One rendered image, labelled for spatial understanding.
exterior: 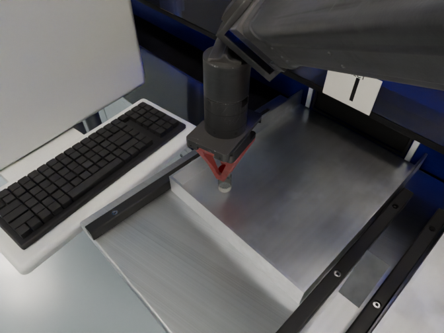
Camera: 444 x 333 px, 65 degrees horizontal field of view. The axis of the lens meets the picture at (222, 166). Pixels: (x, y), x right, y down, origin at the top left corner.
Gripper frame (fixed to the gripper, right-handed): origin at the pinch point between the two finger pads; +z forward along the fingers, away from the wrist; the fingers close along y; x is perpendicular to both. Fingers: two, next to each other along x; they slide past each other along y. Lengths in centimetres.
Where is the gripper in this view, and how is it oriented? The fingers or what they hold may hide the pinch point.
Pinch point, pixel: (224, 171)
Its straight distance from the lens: 54.2
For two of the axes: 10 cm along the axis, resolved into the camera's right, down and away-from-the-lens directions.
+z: -0.1, 7.0, 7.1
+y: 5.2, -6.0, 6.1
